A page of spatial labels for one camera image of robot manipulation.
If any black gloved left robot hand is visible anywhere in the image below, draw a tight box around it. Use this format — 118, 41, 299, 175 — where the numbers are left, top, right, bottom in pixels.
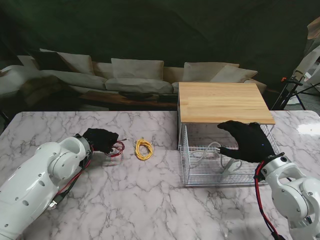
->
82, 127, 120, 155

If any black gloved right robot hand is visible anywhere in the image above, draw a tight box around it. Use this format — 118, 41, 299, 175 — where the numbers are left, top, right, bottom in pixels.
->
216, 120, 275, 164

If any white power strip with cord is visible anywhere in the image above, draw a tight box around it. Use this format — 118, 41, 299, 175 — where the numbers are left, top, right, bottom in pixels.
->
191, 141, 243, 176

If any yellow network cable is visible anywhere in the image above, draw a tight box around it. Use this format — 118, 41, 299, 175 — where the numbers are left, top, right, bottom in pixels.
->
134, 138, 154, 162

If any white wire mesh drawer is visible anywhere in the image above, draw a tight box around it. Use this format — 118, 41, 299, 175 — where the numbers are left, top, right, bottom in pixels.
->
178, 146, 270, 188

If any dark wooden coffee table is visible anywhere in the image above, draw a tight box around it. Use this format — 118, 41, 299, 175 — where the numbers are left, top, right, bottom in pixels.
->
79, 90, 179, 110

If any beige sofa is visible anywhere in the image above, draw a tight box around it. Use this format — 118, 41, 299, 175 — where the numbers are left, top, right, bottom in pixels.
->
0, 48, 267, 101

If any beige sofa pillow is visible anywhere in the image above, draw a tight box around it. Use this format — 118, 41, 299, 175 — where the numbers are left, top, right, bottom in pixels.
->
183, 61, 240, 83
110, 58, 165, 81
56, 51, 95, 75
211, 65, 259, 84

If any black tripod stand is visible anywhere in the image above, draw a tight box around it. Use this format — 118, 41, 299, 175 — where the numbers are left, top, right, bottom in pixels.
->
271, 76, 320, 111

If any dark sofa pillow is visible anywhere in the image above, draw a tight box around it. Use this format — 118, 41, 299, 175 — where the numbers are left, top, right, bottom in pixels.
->
27, 49, 72, 72

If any white draped cover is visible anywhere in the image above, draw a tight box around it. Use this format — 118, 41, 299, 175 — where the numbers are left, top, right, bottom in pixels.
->
291, 18, 320, 85

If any left arm red black cable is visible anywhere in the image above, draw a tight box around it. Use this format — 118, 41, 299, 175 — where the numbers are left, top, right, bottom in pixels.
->
48, 146, 95, 210

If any arm red black cable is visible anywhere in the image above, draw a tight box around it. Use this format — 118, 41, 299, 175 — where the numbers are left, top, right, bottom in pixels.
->
48, 146, 95, 210
253, 161, 283, 240

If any right arm red black cable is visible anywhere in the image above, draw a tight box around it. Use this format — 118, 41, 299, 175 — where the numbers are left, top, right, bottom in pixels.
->
253, 161, 283, 240

